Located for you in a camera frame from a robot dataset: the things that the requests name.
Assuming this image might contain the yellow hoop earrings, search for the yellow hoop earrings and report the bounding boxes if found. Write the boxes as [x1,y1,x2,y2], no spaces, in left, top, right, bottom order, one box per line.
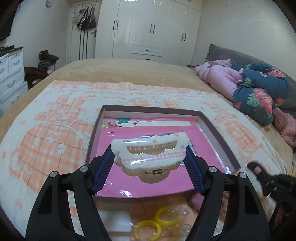
[133,206,193,240]

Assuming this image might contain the white pink hair claw clip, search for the white pink hair claw clip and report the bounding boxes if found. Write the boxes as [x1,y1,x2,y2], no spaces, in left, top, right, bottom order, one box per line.
[111,132,190,184]

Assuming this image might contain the clear flat plastic packet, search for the clear flat plastic packet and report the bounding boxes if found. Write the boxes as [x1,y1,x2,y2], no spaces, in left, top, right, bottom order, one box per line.
[98,210,132,232]

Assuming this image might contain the pink card in box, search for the pink card in box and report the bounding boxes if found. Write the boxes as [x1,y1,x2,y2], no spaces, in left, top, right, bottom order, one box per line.
[89,116,209,193]

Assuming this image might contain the pink knitted blanket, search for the pink knitted blanket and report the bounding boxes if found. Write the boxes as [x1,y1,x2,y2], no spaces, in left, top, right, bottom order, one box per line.
[273,108,296,148]

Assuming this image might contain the orange white patterned towel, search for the orange white patterned towel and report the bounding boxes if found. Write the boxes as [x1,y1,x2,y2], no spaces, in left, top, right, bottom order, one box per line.
[1,80,287,240]

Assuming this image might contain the blue floral quilt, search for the blue floral quilt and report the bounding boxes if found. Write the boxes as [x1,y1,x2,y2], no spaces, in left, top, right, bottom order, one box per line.
[231,61,290,126]

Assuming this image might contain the brown cardboard box tray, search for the brown cardboard box tray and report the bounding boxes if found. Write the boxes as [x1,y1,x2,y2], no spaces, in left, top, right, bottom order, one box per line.
[86,105,240,198]

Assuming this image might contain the pink jacket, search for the pink jacket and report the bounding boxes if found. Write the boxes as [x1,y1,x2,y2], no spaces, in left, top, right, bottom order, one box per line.
[195,59,242,102]

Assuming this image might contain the white drawer dresser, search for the white drawer dresser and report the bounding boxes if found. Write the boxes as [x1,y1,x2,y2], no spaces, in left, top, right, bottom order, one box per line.
[0,47,28,117]

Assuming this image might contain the dark clothes pile on chair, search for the dark clothes pile on chair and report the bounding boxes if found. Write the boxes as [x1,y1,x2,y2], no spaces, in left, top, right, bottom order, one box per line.
[24,50,59,89]

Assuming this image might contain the beige bedspread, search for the beige bedspread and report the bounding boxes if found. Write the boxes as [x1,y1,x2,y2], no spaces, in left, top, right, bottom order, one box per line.
[0,58,296,167]

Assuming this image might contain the white door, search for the white door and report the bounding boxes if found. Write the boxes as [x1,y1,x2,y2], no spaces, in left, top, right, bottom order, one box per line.
[66,1,102,63]

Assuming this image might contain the white wardrobe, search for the white wardrobe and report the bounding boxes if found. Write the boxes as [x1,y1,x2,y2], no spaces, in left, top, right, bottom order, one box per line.
[95,0,202,66]

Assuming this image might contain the black handbags on door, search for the black handbags on door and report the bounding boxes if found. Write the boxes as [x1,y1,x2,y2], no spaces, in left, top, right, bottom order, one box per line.
[73,7,96,31]

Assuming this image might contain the wall clock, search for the wall clock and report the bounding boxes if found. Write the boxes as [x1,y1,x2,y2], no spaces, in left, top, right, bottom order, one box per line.
[45,0,54,8]

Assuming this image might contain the black wall television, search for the black wall television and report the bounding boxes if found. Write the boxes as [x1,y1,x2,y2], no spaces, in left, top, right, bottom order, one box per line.
[0,7,17,41]

